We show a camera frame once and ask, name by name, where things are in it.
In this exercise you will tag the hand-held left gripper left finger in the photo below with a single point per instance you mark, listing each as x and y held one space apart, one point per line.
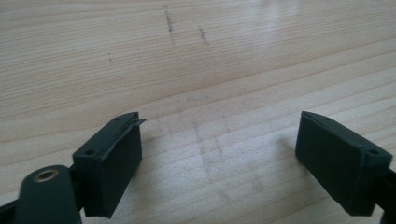
107 174

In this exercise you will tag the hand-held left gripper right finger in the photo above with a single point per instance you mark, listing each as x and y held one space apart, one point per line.
336 168

